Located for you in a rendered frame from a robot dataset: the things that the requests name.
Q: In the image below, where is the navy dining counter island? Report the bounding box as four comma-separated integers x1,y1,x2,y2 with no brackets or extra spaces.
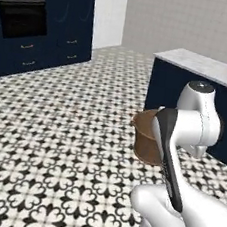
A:
137,44,227,170

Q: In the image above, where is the navy cabinet run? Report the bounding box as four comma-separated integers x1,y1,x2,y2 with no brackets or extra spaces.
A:
0,0,99,91

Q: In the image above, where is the black built-in oven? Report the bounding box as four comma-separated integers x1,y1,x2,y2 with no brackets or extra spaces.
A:
0,0,52,45

